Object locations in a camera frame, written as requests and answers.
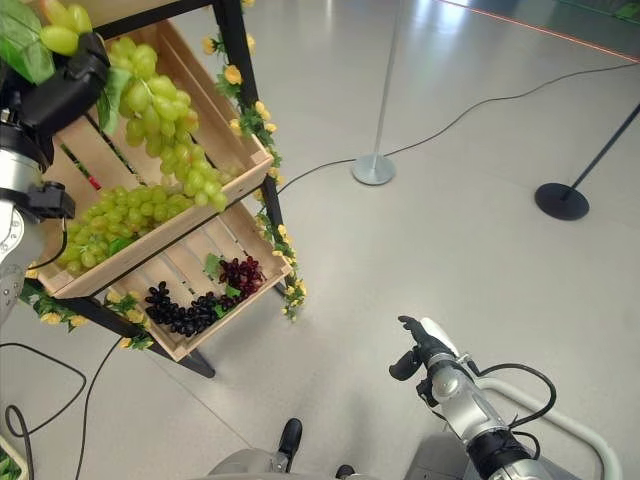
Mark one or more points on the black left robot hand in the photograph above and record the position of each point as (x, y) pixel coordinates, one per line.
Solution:
(60, 100)

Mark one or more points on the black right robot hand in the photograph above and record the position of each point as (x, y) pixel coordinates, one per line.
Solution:
(431, 345)

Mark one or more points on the long green grape bunch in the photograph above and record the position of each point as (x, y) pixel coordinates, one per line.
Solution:
(160, 115)

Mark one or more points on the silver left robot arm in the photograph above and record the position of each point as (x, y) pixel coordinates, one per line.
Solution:
(15, 172)

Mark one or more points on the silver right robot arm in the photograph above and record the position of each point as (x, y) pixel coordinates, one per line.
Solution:
(462, 400)

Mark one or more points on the green grape bunch with leaf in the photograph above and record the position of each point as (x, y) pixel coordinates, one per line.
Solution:
(60, 30)

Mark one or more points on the wooden crate plank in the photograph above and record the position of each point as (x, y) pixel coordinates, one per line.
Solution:
(150, 10)

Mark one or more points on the large wooden slat crate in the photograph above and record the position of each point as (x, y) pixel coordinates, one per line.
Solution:
(220, 145)

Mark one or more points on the robot left leg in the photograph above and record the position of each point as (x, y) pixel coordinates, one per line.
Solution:
(291, 440)

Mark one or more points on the silver stanchion pole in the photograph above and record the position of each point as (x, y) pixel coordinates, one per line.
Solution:
(375, 167)

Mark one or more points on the black stanchion pole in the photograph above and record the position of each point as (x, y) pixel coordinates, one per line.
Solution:
(561, 201)

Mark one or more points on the red grape bunch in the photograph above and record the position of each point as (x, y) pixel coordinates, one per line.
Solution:
(245, 275)

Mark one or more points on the long yellow flower garland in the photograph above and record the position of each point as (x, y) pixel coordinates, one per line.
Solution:
(260, 120)

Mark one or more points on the small wooden slat crate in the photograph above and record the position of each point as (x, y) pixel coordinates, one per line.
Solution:
(250, 242)

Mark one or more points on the short yellow flower garland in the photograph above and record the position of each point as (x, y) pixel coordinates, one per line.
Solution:
(57, 312)

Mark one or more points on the black grape bunch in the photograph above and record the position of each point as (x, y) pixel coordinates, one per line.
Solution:
(182, 315)

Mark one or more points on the orange floor tape line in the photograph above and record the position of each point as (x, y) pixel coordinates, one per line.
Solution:
(550, 31)

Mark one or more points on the pale box with greens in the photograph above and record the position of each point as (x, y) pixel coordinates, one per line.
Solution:
(9, 462)

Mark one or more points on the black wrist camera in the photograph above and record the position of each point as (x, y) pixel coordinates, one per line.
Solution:
(50, 200)

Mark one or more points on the pale tube frame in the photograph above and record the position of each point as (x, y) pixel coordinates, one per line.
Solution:
(575, 425)

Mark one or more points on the black metal shelf frame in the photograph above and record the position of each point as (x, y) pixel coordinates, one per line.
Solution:
(237, 45)

